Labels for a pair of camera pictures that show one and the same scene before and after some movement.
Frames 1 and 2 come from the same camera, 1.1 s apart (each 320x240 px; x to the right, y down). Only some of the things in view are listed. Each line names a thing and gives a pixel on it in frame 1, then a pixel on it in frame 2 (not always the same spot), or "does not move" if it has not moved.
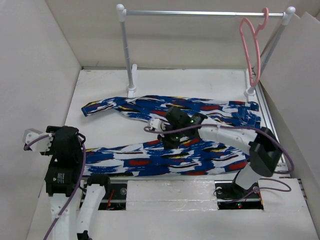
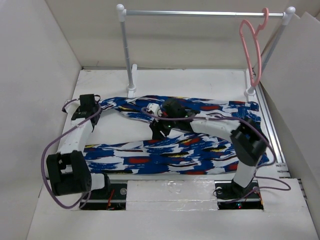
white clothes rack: [285, 17] does not move
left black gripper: [52, 148] → [99, 113]
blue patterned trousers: [200, 155] does not move
